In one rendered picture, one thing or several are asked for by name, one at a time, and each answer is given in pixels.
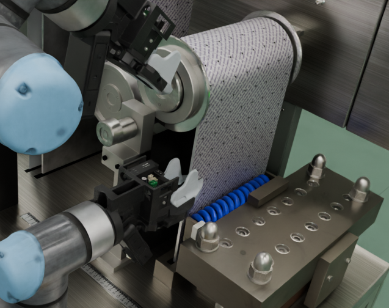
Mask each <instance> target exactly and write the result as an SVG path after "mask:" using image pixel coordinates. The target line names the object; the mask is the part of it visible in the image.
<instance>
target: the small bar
mask: <svg viewBox="0 0 389 308"><path fill-rule="evenodd" d="M288 183H289V181H288V180H286V179H285V178H283V177H281V176H279V175H278V176H277V177H275V178H273V179H272V180H270V181H269V182H267V183H265V184H264V185H262V186H260V187H259V188H257V189H256V190H254V191H252V192H251V193H249V195H248V198H247V202H248V203H250V204H251V205H253V206H254V207H256V208H258V207H260V206H262V205H263V204H265V203H266V202H267V201H269V200H271V199H272V198H274V197H275V196H277V195H278V194H280V193H281V192H283V191H284V190H286V189H287V187H288Z"/></svg>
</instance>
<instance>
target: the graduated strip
mask: <svg viewBox="0 0 389 308"><path fill-rule="evenodd" d="M20 218H22V219H23V220H24V221H25V222H27V223H28V224H29V225H30V226H33V225H35V224H37V223H39V222H41V221H39V220H38V219H37V218H36V217H35V216H34V215H33V214H31V213H30V212H27V213H25V214H23V215H21V216H20ZM80 269H81V270H82V271H83V272H85V273H86V275H88V276H89V277H90V278H91V279H93V280H94V281H95V282H96V283H97V284H98V285H99V286H100V287H102V288H103V289H104V290H106V291H107V292H108V293H109V294H110V295H111V296H112V297H113V298H115V299H116V300H117V301H118V302H119V303H120V304H121V305H123V306H124V307H125V308H143V307H142V306H141V305H139V304H138V303H137V302H135V300H133V299H132V298H131V297H130V296H129V295H127V294H126V293H125V292H124V291H123V290H122V289H121V288H119V287H118V286H117V285H115V284H114V283H113V282H112V281H111V280H110V279H108V278H107V277H106V276H105V275H104V274H103V273H101V272H100V271H99V270H98V269H96V268H95V267H94V266H93V265H92V264H91V263H87V264H85V265H83V266H82V267H80Z"/></svg>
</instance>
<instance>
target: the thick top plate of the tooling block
mask: <svg viewBox="0 0 389 308"><path fill-rule="evenodd" d="M308 167H309V163H308V164H306V165H305V166H303V167H301V168H300V169H298V170H297V171H295V172H293V173H292V174H291V175H289V176H287V177H286V178H285V179H286V180H288V181H289V183H288V187H287V189H286V190H284V191H283V192H281V193H280V194H278V195H277V196H275V197H274V198H272V199H271V200H269V201H267V202H266V203H264V204H263V205H262V206H260V207H258V208H256V207H254V206H253V205H251V204H250V203H248V202H246V203H244V204H242V205H241V206H240V207H238V208H236V209H235V210H233V211H231V212H230V213H229V214H226V215H225V216H224V217H222V218H220V219H219V220H217V221H216V222H215V223H216V224H217V226H218V229H219V233H218V236H219V248H218V250H217V251H216V252H213V253H205V252H202V251H200V250H198V249H197V247H196V245H195V243H196V240H194V239H192V238H191V237H190V238H188V239H187V240H185V241H184V242H182V243H181V244H180V251H179V255H178V261H177V266H176V272H177V273H179V274H180V275H182V276H183V277H184V278H185V279H187V280H188V281H189V282H191V283H192V284H193V285H195V286H196V287H197V288H199V289H200V290H201V291H202V292H203V293H205V294H206V295H208V296H209V297H210V298H212V299H213V300H215V302H217V303H218V304H220V305H221V306H222V307H223V308H280V307H281V306H282V305H283V304H284V303H285V302H287V300H289V299H290V298H291V297H292V296H293V295H294V294H295V293H296V292H298V291H299V290H300V289H301V288H302V287H303V286H304V285H305V284H306V283H307V282H309V281H310V280H311V279H312V278H313V275H314V272H315V269H316V267H317V264H318V261H319V258H320V256H321V255H322V254H324V253H325V252H326V251H327V250H329V249H330V248H331V247H332V246H333V245H334V244H335V243H336V242H338V241H339V240H340V239H341V238H342V237H344V236H345V235H346V234H347V233H348V232H350V233H352V234H354V235H355V236H357V237H359V236H360V235H361V234H362V233H363V232H364V231H365V230H366V229H368V228H369V227H370V226H371V225H372V224H374V223H375V220H376V218H377V215H378V213H379V210H380V208H381V205H382V202H383V201H384V198H383V197H381V196H379V195H377V194H375V193H374V192H372V191H370V193H369V196H368V201H367V202H365V203H359V202H356V201H354V200H352V199H351V198H350V197H349V192H350V191H351V189H352V186H353V185H355V182H353V181H351V180H349V179H348V178H346V177H344V176H342V175H340V174H338V173H336V172H334V171H333V170H331V169H329V168H326V170H325V177H324V178H321V179H317V178H313V177H311V176H309V175H308V174H307V169H308ZM262 251H264V252H267V253H269V254H270V255H271V257H272V265H271V266H272V268H273V269H272V274H271V281H270V282H269V283H268V284H265V285H258V284H255V283H253V282H252V281H250V279H249V278H248V277H247V271H248V269H249V268H250V263H251V262H253V261H254V258H255V256H256V255H257V253H259V252H262Z"/></svg>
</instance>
